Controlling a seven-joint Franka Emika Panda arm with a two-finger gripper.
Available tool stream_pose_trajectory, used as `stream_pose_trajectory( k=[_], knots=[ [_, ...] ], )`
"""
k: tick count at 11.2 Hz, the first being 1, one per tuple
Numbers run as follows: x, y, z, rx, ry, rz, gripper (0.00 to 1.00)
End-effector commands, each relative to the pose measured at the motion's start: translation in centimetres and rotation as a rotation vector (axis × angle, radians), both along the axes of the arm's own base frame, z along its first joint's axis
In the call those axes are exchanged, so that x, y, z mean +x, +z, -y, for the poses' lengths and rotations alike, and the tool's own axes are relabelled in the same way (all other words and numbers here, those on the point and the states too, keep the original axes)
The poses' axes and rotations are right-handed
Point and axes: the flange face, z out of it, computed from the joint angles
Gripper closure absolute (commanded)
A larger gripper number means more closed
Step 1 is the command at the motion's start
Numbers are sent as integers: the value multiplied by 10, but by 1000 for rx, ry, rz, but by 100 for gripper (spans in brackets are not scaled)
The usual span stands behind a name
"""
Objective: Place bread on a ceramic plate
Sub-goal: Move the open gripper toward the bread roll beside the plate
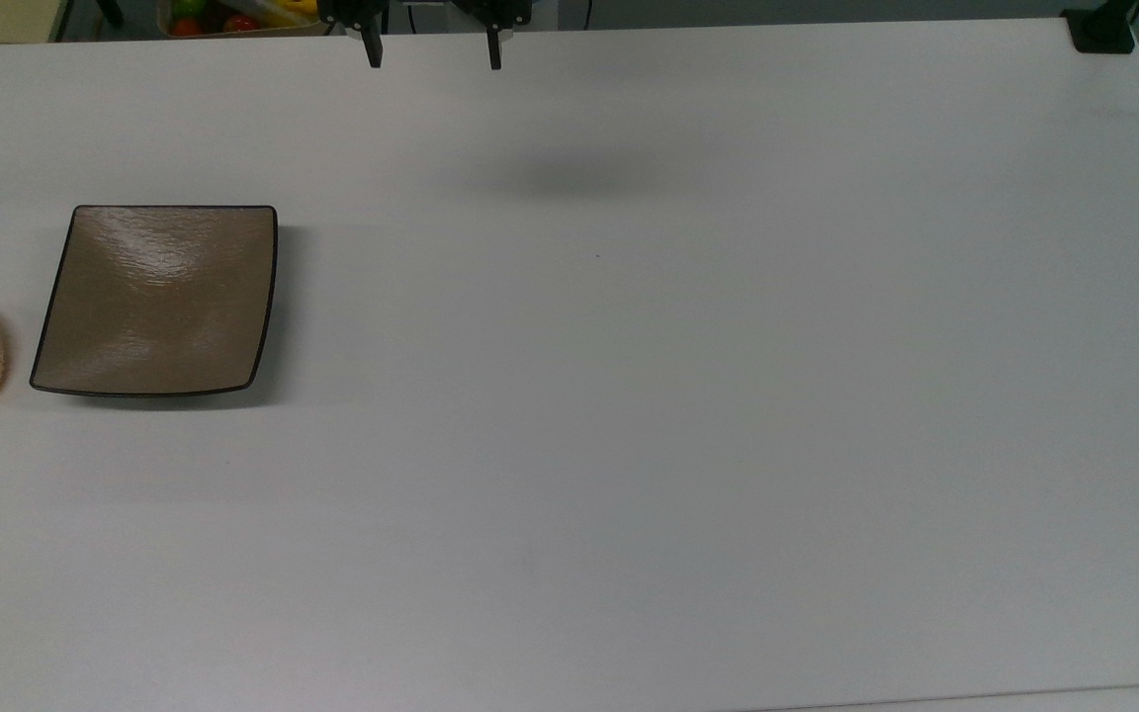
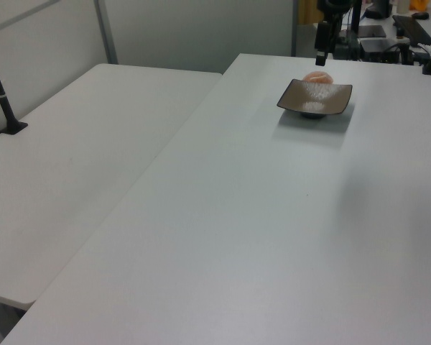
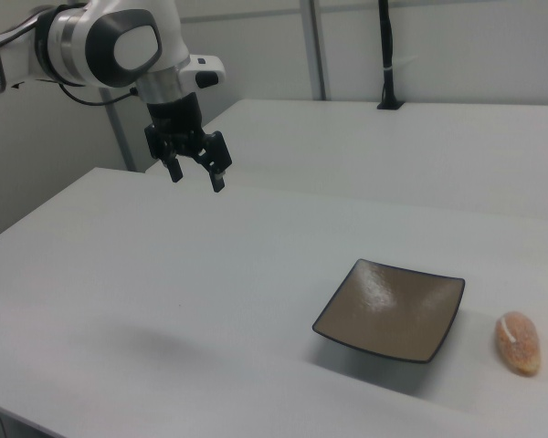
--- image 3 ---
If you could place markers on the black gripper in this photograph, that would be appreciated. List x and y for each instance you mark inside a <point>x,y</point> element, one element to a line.
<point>175,118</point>

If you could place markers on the oval brown bread roll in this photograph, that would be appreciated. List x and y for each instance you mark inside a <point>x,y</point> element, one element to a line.
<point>518,342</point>

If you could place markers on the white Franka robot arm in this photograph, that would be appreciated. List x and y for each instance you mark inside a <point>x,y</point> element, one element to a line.
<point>73,41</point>

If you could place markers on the square brown ceramic plate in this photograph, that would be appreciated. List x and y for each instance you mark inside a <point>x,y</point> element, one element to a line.
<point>390,310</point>

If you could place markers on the black pole with base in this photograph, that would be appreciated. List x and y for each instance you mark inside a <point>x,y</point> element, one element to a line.
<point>386,45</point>

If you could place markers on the grey partition post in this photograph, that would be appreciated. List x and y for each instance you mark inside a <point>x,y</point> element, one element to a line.
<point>317,45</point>
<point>119,132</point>

